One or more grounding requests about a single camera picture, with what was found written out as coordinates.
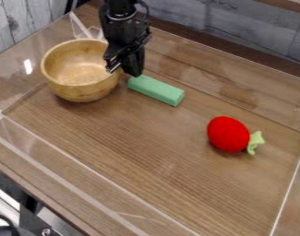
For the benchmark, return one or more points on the brown wooden bowl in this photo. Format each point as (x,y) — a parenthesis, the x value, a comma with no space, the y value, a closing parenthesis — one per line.
(73,67)

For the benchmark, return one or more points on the clear acrylic corner bracket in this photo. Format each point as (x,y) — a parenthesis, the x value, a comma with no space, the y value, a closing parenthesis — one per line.
(81,32)

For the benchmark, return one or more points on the red knitted strawberry toy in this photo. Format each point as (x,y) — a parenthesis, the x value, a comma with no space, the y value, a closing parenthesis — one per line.
(230,135)

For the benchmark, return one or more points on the green rectangular stick block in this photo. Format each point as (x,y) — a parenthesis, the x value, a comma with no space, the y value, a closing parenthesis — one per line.
(156,89)

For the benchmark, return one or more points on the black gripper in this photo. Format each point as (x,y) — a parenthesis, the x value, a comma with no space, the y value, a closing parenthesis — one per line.
(127,30)

